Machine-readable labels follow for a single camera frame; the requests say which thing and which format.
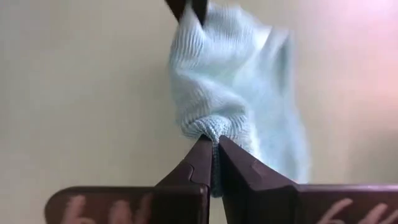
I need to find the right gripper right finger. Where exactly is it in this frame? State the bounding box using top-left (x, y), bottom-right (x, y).
top-left (218, 135), bottom-right (300, 224)

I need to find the green table mat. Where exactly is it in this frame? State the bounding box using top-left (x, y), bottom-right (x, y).
top-left (0, 0), bottom-right (398, 224)

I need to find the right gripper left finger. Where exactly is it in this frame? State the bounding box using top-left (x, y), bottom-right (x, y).
top-left (154, 134), bottom-right (214, 224)

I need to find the teal microfiber towel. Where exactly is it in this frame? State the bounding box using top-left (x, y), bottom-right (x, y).
top-left (167, 0), bottom-right (312, 198)

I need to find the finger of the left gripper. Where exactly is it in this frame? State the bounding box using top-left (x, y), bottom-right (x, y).
top-left (164, 0), bottom-right (188, 23)
top-left (190, 0), bottom-right (208, 26)

